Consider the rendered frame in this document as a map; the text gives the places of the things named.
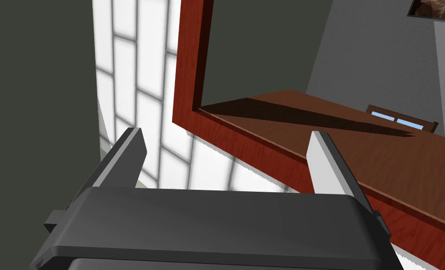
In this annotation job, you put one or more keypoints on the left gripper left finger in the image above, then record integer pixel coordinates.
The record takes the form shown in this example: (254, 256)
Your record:
(126, 157)

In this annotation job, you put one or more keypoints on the dark framed wall picture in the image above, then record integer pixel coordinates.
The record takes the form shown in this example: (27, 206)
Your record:
(434, 9)

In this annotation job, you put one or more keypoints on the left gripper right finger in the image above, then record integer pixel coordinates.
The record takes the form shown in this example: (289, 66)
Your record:
(329, 168)

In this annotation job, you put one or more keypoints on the brown framed window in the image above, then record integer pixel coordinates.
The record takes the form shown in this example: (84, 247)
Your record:
(398, 120)

